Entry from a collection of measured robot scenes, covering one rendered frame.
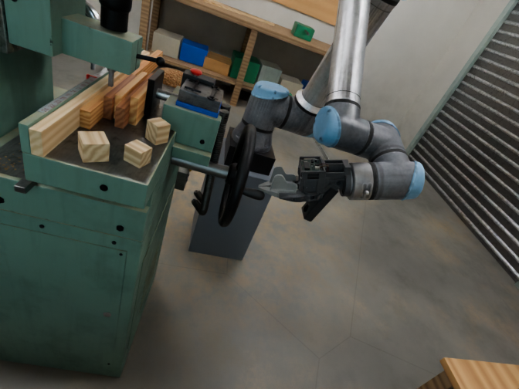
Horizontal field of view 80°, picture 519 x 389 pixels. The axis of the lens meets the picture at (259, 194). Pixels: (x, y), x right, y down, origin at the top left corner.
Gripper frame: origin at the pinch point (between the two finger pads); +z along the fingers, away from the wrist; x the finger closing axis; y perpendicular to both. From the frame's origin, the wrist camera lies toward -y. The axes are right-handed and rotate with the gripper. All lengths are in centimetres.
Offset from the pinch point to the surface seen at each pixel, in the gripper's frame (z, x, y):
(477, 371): -66, 16, -59
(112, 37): 29.8, -6.8, 32.8
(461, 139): -213, -240, -107
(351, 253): -60, -83, -113
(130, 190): 24.3, 15.3, 11.1
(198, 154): 15.8, -5.7, 6.7
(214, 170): 13.0, -8.6, 0.4
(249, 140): 3.2, -5.6, 10.6
